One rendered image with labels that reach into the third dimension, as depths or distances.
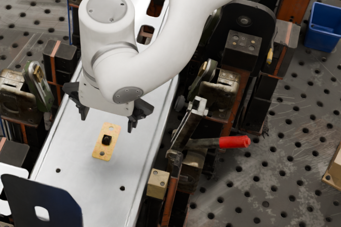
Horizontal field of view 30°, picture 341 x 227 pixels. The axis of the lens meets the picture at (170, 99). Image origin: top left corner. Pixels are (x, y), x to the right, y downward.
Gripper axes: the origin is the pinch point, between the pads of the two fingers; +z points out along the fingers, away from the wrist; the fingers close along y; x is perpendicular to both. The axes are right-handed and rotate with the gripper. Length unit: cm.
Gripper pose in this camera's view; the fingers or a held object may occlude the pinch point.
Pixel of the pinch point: (108, 118)
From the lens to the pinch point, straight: 120.8
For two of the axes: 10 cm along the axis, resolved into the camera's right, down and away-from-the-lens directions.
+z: -0.7, 5.4, 8.4
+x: -2.5, 8.0, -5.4
